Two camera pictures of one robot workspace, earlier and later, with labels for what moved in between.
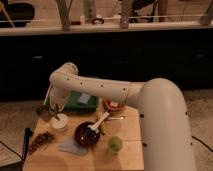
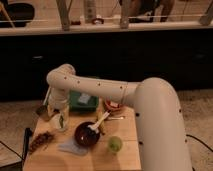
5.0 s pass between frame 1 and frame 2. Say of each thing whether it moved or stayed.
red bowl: stayed
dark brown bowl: stayed
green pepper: moved
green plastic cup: stayed
